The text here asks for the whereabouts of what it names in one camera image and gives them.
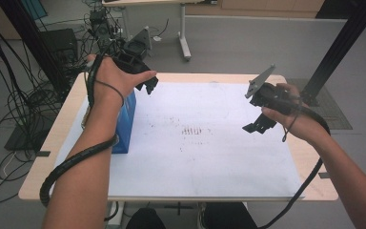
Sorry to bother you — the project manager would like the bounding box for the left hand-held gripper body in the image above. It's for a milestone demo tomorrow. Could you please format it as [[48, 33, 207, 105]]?
[[112, 26, 153, 74]]

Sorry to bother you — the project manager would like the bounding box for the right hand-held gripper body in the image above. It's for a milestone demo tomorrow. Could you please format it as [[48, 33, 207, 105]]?
[[244, 63, 302, 116]]

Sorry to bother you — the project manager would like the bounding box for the blue cardboard box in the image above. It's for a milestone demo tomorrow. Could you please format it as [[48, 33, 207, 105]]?
[[81, 90, 137, 155]]

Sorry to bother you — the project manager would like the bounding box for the person's left hand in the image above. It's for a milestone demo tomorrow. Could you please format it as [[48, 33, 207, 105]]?
[[86, 52, 157, 108]]

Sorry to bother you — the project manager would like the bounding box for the person's right hand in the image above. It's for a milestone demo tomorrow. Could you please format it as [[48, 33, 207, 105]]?
[[260, 82, 331, 146]]

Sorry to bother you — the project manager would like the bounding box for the computer tower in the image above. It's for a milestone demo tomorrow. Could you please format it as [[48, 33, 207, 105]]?
[[89, 9, 117, 55]]

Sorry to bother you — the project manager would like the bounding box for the white background desk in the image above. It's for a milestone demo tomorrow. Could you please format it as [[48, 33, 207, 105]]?
[[101, 0, 218, 65]]

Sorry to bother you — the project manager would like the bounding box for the black equipment box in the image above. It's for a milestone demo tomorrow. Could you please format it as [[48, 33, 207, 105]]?
[[39, 28, 79, 65]]

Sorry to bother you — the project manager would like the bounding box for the black metal stand with base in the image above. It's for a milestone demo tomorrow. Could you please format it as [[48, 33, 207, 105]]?
[[299, 0, 366, 108]]

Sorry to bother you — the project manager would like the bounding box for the wooden cabinet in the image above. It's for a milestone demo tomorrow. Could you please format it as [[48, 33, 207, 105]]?
[[185, 0, 325, 18]]

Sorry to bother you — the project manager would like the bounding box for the person's right black trouser leg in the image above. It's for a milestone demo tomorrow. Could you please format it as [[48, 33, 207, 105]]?
[[203, 202, 258, 229]]

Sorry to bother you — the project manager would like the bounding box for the person's black trouser leg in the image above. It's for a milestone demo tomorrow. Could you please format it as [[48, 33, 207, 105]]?
[[125, 208, 166, 229], [203, 202, 258, 229]]

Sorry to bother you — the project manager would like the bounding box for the person's white shoe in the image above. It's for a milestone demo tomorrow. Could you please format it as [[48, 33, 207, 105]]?
[[197, 203, 208, 224]]

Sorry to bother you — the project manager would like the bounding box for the black metal stand pole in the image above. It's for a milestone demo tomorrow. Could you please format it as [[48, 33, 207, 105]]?
[[0, 0, 71, 96]]

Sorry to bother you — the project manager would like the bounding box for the teal panel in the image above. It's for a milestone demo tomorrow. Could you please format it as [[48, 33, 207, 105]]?
[[20, 0, 49, 20]]

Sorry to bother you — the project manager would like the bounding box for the white table leg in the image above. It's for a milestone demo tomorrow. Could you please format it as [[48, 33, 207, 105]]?
[[108, 200, 126, 227]]

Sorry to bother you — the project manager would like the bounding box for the person's left black trouser leg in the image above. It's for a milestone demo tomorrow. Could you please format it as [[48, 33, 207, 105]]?
[[125, 208, 166, 229]]

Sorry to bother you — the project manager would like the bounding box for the thin black right wrist cord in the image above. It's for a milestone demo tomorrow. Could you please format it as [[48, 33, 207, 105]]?
[[281, 94, 301, 142]]

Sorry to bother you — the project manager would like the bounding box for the thin black wrist cord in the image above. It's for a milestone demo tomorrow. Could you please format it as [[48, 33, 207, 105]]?
[[281, 94, 301, 142], [93, 79, 126, 108]]

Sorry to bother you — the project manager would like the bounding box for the thin black left wrist cord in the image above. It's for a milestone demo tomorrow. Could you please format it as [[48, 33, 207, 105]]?
[[93, 79, 126, 108]]

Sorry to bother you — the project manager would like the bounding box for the right gripper black corrugated cable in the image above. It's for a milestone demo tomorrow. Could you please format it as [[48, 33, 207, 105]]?
[[256, 104, 332, 229]]

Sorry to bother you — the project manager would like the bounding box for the gripper black corrugated cable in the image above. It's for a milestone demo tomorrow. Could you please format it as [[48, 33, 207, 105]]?
[[256, 104, 332, 229], [39, 53, 120, 222]]

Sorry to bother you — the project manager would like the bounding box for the left gripper black corrugated cable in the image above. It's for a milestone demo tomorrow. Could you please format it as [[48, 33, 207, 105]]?
[[39, 53, 120, 222]]

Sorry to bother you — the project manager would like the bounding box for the tangle of black floor cables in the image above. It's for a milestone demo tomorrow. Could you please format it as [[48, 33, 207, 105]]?
[[0, 0, 170, 204]]

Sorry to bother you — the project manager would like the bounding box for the black stand base plate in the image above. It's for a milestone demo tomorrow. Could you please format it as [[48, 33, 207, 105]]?
[[4, 122, 51, 152]]

